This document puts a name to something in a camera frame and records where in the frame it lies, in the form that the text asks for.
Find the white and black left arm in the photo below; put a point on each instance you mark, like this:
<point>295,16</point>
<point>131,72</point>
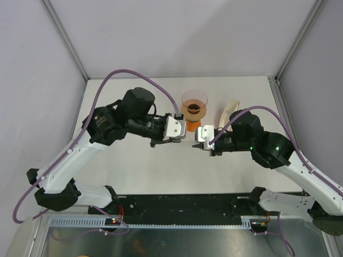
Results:
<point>57,188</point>

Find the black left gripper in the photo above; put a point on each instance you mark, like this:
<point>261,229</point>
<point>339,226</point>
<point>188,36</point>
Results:
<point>158,141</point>

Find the aluminium left corner post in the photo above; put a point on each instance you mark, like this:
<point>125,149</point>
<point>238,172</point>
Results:
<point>60,30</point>

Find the wooden and orange dripper stand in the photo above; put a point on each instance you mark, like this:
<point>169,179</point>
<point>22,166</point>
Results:
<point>193,114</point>

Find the clear pink plastic dripper cone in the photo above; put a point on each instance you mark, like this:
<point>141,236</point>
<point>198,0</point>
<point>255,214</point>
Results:
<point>194,96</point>

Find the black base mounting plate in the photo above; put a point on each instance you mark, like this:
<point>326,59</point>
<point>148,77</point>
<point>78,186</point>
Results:
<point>193,217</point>

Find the grey slotted cable duct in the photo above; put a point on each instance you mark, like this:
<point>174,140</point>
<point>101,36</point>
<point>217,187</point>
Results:
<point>112,223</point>

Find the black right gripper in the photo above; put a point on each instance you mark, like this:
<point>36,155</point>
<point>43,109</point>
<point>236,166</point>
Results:
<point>215,152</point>

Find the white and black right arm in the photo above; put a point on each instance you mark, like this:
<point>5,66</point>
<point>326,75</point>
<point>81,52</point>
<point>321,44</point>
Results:
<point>322,204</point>

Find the aluminium right corner post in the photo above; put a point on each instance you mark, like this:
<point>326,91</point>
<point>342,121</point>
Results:
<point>307,25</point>

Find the aluminium frame rail front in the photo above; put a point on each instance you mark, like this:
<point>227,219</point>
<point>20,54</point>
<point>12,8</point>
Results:
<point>257,203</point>

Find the aluminium corner post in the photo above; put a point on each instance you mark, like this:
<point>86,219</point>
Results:
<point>307,25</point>
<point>60,30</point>

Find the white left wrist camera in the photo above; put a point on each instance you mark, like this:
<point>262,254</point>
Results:
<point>174,127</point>

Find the cream coffee filter holder stack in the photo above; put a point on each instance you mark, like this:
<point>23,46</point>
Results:
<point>231,107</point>

